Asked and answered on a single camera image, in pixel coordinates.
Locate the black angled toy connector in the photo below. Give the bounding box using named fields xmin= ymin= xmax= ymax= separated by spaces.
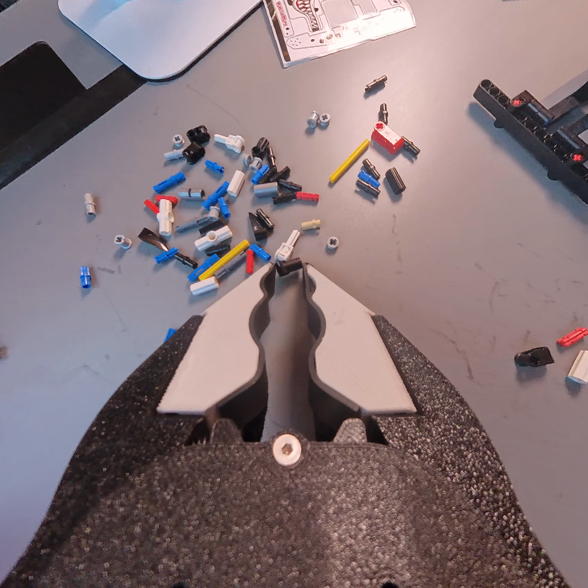
xmin=514 ymin=348 xmax=555 ymax=368

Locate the white black toy truck model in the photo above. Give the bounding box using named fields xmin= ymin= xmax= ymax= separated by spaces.
xmin=473 ymin=76 xmax=588 ymax=205

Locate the grey desk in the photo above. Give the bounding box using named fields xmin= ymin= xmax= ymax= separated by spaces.
xmin=0 ymin=0 xmax=588 ymax=588

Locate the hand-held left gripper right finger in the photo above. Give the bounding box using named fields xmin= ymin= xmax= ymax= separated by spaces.
xmin=302 ymin=265 xmax=419 ymax=423

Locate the black desk pad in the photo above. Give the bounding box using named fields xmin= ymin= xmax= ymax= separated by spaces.
xmin=0 ymin=42 xmax=152 ymax=189

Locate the sticker sheet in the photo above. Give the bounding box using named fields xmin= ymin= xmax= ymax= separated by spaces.
xmin=262 ymin=0 xmax=416 ymax=70

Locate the white toy axle connector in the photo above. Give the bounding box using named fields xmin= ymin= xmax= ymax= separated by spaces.
xmin=277 ymin=230 xmax=302 ymax=260

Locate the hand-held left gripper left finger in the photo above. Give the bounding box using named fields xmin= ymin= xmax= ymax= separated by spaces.
xmin=156 ymin=265 xmax=277 ymax=428

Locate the pile of small toy pieces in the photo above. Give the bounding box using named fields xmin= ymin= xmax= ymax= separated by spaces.
xmin=138 ymin=74 xmax=423 ymax=295

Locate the white toy sleeve piece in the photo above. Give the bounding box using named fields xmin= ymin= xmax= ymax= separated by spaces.
xmin=566 ymin=349 xmax=588 ymax=386

